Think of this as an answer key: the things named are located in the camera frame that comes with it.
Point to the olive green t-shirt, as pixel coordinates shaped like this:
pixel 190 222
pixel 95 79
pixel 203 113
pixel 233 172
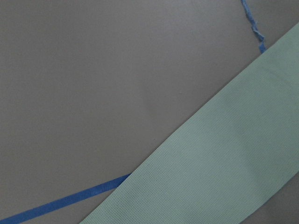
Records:
pixel 225 161

